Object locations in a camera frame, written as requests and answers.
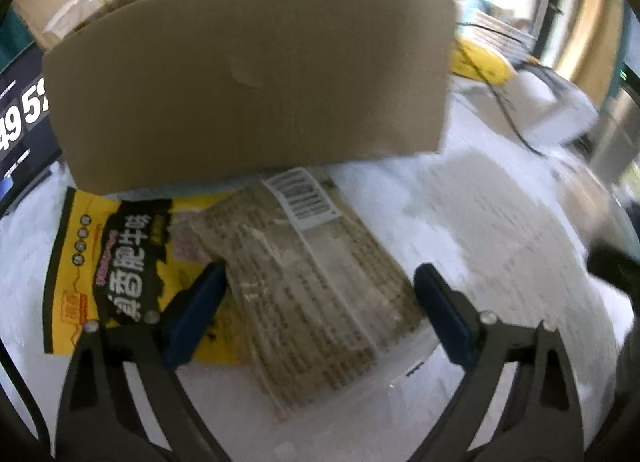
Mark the black tablet with clock display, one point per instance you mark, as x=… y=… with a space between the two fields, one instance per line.
x=25 y=142

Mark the white paper sheet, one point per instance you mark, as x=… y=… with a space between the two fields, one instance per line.
x=555 y=112

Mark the brown clear snack packet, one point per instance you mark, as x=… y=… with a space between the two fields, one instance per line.
x=310 y=282

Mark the teal curtain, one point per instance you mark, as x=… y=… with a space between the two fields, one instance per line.
x=15 y=42

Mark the yellow plastic bag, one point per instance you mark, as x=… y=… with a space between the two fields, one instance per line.
x=480 y=62

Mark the brown cardboard box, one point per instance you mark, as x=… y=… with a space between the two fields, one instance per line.
x=250 y=92

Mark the yellow black snack packet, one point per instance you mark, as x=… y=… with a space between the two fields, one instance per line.
x=90 y=262

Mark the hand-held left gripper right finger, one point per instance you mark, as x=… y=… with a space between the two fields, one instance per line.
x=440 y=307

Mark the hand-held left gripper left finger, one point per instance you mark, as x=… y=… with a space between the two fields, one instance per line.
x=200 y=312

